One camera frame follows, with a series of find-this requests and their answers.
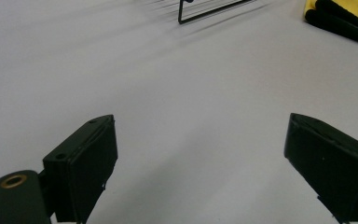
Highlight yellow and black cloth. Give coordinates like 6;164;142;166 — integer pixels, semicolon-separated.
303;0;358;50

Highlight black wire rack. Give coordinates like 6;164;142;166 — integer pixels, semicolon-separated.
177;0;255;25

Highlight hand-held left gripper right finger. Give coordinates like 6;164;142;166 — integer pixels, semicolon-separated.
283;112;358;224

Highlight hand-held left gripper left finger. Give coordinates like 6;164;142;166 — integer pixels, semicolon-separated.
42;114;119;224

